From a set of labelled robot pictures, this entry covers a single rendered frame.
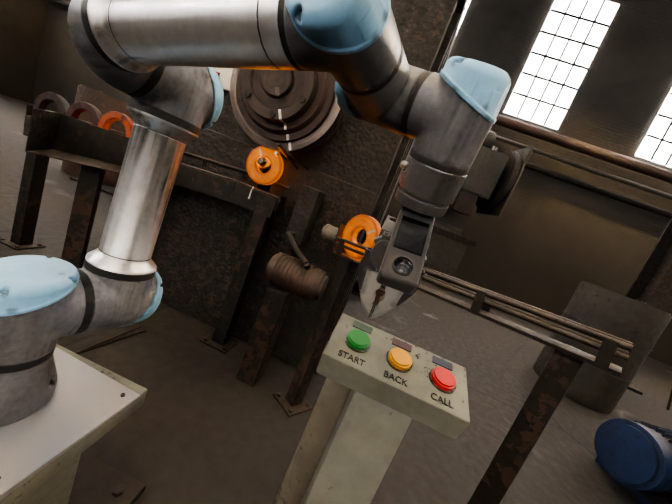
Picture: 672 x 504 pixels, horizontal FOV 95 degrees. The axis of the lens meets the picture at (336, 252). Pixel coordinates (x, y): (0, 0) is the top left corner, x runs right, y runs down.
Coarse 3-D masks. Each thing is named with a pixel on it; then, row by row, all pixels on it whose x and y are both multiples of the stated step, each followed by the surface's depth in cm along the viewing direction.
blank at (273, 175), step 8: (256, 152) 127; (264, 152) 127; (272, 152) 126; (248, 160) 129; (256, 160) 128; (272, 160) 127; (280, 160) 126; (248, 168) 129; (256, 168) 128; (272, 168) 127; (280, 168) 126; (256, 176) 129; (264, 176) 128; (272, 176) 127; (280, 176) 129; (264, 184) 129
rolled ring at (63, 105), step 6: (42, 96) 143; (48, 96) 143; (54, 96) 142; (60, 96) 144; (36, 102) 144; (42, 102) 144; (48, 102) 146; (60, 102) 142; (66, 102) 144; (36, 108) 145; (42, 108) 146; (60, 108) 142; (66, 108) 143
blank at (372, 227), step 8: (360, 216) 107; (368, 216) 105; (352, 224) 109; (360, 224) 107; (368, 224) 104; (376, 224) 103; (344, 232) 111; (352, 232) 109; (368, 232) 104; (376, 232) 102; (352, 240) 109; (368, 240) 104; (344, 248) 110; (360, 248) 105; (352, 256) 107; (360, 256) 105
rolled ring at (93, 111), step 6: (78, 102) 140; (84, 102) 140; (72, 108) 141; (78, 108) 141; (84, 108) 140; (90, 108) 139; (96, 108) 141; (66, 114) 142; (72, 114) 142; (78, 114) 144; (90, 114) 140; (96, 114) 139; (96, 120) 140
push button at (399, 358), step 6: (396, 348) 52; (390, 354) 51; (396, 354) 51; (402, 354) 51; (408, 354) 52; (390, 360) 50; (396, 360) 50; (402, 360) 50; (408, 360) 51; (396, 366) 50; (402, 366) 50; (408, 366) 50
